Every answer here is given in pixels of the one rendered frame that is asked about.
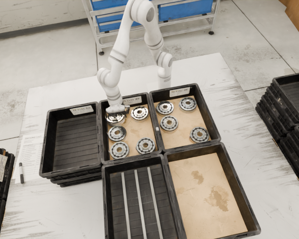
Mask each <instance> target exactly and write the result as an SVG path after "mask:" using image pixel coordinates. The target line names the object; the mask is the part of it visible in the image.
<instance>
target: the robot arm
mask: <svg viewBox="0 0 299 239"><path fill-rule="evenodd" d="M134 21H136V22H138V23H140V24H142V25H143V26H144V27H145V29H146V32H145V35H144V40H145V43H146V45H147V47H148V48H149V50H150V52H151V55H152V58H153V61H154V63H155V65H157V66H159V67H160V68H159V69H158V88H159V89H165V88H170V87H171V71H172V63H173V56H172V54H169V53H166V52H163V51H161V49H162V47H163V45H164V40H163V37H162V34H161V31H160V28H159V25H158V21H157V16H156V11H155V8H154V5H153V3H152V2H150V1H149V0H129V1H128V3H127V5H126V8H125V11H124V15H123V18H122V21H121V25H120V29H119V33H118V36H117V39H116V42H115V44H114V46H113V48H112V51H111V53H110V55H109V57H108V62H109V63H110V64H111V66H112V68H111V70H110V69H108V68H105V67H103V68H100V69H99V70H98V72H97V79H98V82H99V83H100V85H101V86H102V88H103V89H104V91H105V93H106V96H107V100H108V103H109V105H110V107H108V108H106V113H107V114H109V115H110V116H111V117H112V116H114V117H115V118H116V117H117V114H116V113H118V112H121V113H122V114H123V115H124V118H125V119H126V117H127V115H126V114H129V111H130V105H129V104H128V105H127V106H126V105H124V103H123V100H122V96H121V93H120V90H119V87H118V85H117V84H118V83H119V81H120V77H121V71H122V66H123V64H124V62H125V59H126V57H127V55H128V53H129V49H130V28H131V25H132V23H133V22H134ZM125 108H126V111H125Z"/></svg>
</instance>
